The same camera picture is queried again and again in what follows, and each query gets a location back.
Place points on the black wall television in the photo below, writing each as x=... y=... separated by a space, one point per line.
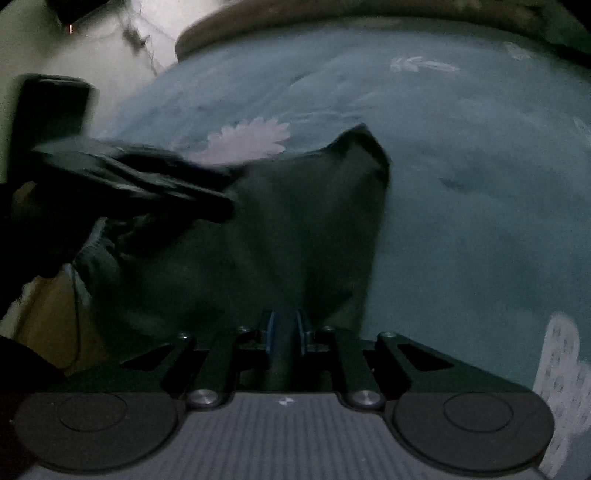
x=78 y=9

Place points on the person's left hand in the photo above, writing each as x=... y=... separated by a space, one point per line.
x=27 y=217

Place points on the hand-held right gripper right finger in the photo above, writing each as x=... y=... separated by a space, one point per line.
x=300 y=330

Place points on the teal floral bed sheet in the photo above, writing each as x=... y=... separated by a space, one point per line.
x=461 y=184

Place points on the beige folded quilt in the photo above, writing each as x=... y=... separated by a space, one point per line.
x=323 y=18

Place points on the dark green pants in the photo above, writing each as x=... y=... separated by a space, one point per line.
x=300 y=230

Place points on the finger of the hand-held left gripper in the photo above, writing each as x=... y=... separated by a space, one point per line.
x=194 y=194

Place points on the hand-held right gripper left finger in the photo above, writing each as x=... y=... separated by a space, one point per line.
x=271 y=332

